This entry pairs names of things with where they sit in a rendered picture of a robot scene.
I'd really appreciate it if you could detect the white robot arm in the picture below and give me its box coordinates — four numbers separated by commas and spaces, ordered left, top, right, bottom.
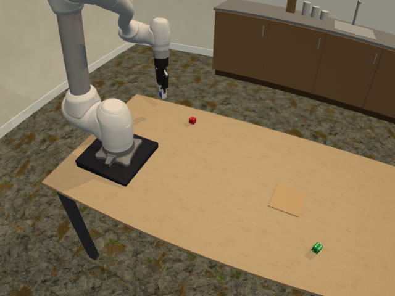
48, 0, 171, 167

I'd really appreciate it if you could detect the orange mat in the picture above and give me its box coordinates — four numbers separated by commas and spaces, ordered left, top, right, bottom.
268, 184, 306, 217

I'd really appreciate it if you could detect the green die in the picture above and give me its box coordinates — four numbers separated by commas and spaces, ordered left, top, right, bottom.
312, 242, 323, 254

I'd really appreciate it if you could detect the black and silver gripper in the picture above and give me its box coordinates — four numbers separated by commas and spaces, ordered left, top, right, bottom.
154, 58, 169, 99

